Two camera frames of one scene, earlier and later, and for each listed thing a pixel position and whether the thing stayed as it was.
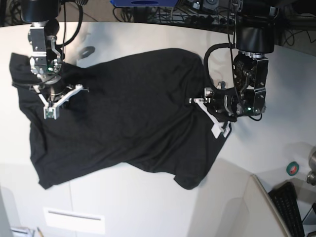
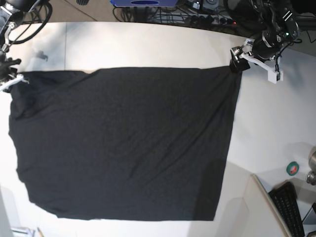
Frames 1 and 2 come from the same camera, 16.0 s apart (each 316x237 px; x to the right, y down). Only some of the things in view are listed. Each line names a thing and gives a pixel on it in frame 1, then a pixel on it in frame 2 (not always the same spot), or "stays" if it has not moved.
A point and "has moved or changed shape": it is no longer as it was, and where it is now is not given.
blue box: x=144 y=3 stays
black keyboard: x=284 y=197 stays
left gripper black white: x=54 y=94 to x=9 y=76
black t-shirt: x=138 y=110 has moved or changed shape
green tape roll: x=292 y=168 stays
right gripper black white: x=217 y=103 to x=243 y=52
